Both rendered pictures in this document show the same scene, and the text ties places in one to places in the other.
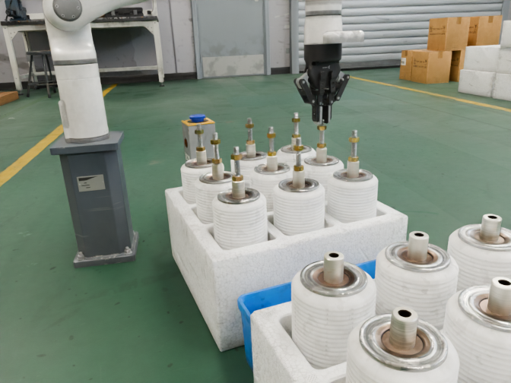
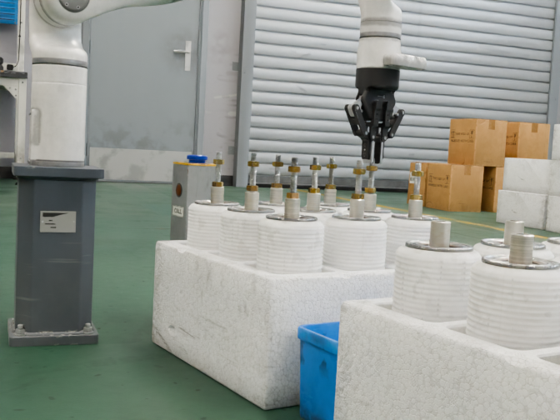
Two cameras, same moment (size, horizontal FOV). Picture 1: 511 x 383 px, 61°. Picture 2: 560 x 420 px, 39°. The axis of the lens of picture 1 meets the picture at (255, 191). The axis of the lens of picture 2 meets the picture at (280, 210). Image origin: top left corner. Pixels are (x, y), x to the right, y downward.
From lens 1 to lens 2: 0.50 m
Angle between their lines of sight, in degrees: 18
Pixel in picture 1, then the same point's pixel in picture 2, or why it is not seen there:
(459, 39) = (493, 150)
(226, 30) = (135, 108)
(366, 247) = not seen: hidden behind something
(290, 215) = (349, 248)
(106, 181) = (79, 222)
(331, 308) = (445, 260)
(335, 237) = not seen: hidden behind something
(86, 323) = (64, 388)
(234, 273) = (292, 300)
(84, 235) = (32, 298)
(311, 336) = (422, 296)
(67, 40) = (54, 37)
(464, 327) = not seen: outside the picture
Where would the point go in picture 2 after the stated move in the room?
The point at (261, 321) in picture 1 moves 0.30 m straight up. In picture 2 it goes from (357, 304) to (374, 37)
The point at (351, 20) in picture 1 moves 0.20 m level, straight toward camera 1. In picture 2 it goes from (332, 115) to (332, 114)
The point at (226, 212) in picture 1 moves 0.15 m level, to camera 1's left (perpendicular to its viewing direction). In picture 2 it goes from (282, 229) to (174, 226)
